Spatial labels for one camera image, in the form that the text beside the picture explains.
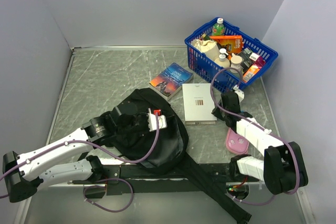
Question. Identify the green drink bottle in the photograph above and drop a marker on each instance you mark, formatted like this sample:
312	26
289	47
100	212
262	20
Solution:
218	28

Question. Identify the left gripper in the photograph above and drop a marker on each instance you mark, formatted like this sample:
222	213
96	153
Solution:
146	129

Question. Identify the orange snack box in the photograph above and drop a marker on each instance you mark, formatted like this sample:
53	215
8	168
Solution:
232	43

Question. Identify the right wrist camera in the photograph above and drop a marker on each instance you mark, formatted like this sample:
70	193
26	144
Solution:
239	93

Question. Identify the Jane Eyre paperback book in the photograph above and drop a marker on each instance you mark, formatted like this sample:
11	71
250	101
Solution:
169	82

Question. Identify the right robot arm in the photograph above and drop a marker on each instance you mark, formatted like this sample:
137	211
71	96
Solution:
281	168

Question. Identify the pink pencil case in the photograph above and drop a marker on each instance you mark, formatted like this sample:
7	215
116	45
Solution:
235	143

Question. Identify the white notebook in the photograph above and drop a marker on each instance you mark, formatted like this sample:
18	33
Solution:
198	104

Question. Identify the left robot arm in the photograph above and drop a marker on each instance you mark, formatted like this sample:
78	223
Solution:
27	173

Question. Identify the beige lidded bottle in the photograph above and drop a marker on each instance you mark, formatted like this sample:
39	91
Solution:
235	64

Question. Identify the black box with barcode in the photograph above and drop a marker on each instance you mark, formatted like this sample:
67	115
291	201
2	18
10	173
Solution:
246	61

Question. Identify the magenta small box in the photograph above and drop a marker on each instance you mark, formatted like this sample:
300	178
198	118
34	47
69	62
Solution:
260	62

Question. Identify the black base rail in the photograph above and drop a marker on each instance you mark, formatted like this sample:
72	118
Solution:
173	181

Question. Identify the beige cloth pouch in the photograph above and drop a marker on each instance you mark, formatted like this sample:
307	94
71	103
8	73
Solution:
208	47

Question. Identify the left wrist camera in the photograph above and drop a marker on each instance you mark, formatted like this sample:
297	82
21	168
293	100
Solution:
156	120

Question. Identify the orange small carton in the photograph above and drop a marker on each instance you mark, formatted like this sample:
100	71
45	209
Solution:
251	72

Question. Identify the cream pump bottle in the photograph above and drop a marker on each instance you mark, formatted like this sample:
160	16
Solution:
222	60

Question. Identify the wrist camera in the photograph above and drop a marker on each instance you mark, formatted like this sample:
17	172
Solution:
156	120
239	93

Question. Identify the black backpack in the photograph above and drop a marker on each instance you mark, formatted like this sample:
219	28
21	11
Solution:
168	153

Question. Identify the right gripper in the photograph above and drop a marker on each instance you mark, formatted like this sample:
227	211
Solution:
216	112

